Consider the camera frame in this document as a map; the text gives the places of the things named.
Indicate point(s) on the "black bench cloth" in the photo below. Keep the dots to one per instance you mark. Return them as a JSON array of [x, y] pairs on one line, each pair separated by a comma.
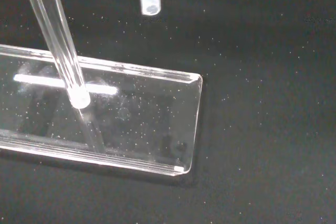
[[262, 119]]

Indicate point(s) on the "clear acrylic funnel stand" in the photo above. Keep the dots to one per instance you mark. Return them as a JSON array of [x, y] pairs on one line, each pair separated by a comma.
[[147, 108]]

